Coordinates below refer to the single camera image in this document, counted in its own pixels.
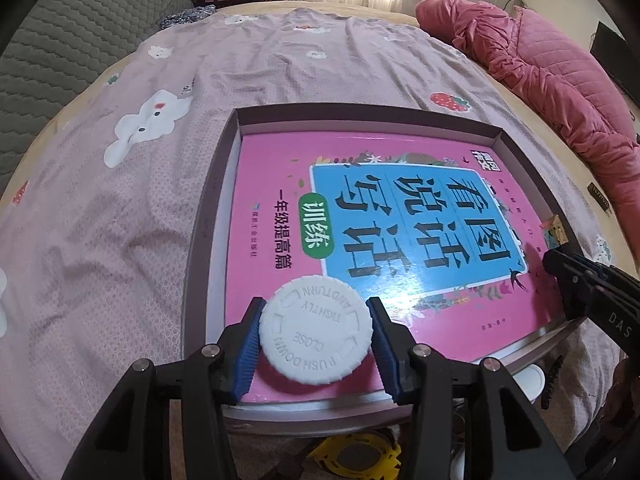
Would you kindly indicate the black hair claw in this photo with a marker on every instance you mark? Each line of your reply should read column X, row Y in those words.
column 552, row 380

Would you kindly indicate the grey quilted headboard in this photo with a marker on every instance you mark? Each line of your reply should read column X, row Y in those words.
column 75, row 35

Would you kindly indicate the small black labelled object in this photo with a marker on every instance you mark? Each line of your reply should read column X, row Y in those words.
column 601, row 199

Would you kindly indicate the black television screen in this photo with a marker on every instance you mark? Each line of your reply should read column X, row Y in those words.
column 612, row 57

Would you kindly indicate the pink and blue book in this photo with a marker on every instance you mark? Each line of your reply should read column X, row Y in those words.
column 280, row 210

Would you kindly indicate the white ribbed bottle cap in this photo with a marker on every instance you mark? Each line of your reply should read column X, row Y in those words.
column 315, row 332

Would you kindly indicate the grey-purple cardboard box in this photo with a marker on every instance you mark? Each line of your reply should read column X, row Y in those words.
column 210, row 240

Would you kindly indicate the pink quilted duvet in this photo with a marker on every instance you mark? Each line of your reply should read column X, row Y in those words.
column 540, row 50

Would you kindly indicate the white earbuds case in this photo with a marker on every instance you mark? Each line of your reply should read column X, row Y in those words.
column 530, row 382

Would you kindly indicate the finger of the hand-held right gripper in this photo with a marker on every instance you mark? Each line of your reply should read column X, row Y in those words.
column 580, row 295
column 562, row 262

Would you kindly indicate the blue patterned cloth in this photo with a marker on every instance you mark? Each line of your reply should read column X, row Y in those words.
column 187, row 17

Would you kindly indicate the pink printed blanket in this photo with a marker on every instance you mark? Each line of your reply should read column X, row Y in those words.
column 125, row 260

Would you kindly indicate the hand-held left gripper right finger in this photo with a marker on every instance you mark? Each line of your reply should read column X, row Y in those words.
column 382, row 355

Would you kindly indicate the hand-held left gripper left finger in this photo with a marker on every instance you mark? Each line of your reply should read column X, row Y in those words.
column 247, row 355

